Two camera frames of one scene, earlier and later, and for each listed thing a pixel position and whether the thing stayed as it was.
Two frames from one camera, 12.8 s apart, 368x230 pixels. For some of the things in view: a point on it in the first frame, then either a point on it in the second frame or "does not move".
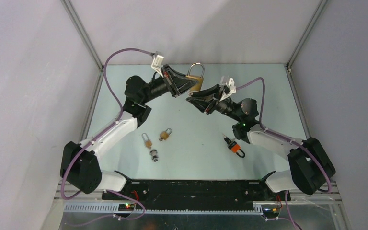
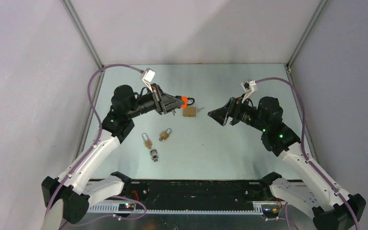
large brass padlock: [196, 87] → [189, 111]
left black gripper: [175, 82] → [164, 103]
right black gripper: [199, 101] → [232, 109]
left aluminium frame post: [76, 20] does not move
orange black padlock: [235, 147] → [185, 98]
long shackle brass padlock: [148, 143] does not move
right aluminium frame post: [298, 46] does not move
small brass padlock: [164, 135] does not move
